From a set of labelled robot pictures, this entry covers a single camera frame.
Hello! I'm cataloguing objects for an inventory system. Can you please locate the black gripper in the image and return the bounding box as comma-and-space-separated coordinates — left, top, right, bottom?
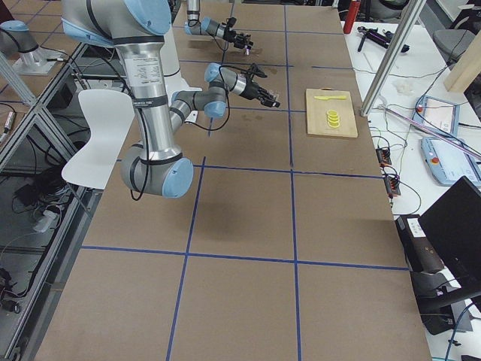
223, 30, 252, 53
240, 79, 280, 108

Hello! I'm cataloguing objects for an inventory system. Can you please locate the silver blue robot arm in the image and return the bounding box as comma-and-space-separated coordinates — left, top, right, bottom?
184, 0, 253, 55
62, 1, 280, 198

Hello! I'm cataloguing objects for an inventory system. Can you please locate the yellow plastic knife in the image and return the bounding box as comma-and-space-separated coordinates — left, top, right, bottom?
313, 96, 347, 101

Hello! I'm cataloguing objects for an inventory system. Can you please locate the bamboo cutting board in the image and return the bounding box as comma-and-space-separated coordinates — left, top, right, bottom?
305, 89, 358, 138

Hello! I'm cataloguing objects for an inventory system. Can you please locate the red cylinder bottle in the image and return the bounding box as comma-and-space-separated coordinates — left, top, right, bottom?
343, 0, 361, 34

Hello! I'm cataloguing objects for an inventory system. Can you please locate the black tripod device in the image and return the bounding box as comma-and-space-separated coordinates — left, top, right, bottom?
357, 26, 395, 52

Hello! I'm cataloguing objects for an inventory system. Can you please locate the far blue teach pendant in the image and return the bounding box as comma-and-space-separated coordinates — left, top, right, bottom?
412, 96, 460, 136

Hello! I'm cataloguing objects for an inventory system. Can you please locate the blue teach pendant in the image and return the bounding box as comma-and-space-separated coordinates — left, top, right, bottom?
421, 137, 480, 187
412, 96, 460, 136

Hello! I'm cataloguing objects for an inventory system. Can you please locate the near blue teach pendant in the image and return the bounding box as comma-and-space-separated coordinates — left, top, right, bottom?
421, 137, 480, 187

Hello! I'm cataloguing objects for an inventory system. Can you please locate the black computer monitor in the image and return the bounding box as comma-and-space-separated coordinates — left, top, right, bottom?
419, 176, 480, 281

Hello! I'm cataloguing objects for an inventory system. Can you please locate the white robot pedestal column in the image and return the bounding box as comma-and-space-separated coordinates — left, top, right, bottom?
160, 27, 201, 98

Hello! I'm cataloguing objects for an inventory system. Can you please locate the aluminium frame post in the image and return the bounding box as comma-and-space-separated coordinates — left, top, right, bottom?
360, 0, 426, 117

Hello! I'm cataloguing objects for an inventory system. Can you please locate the green handled reacher stick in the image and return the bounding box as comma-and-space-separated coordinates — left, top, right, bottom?
377, 105, 480, 159

